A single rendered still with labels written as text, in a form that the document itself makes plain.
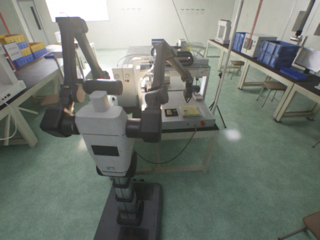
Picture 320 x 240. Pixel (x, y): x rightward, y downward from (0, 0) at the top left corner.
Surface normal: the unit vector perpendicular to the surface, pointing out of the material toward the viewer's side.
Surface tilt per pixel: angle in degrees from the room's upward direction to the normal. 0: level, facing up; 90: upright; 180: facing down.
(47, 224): 0
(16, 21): 90
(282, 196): 0
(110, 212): 0
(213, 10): 90
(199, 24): 90
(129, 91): 90
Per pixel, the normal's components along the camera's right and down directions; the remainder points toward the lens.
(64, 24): -0.07, 0.23
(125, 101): 0.09, 0.59
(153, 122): -0.04, -0.40
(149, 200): 0.00, -0.81
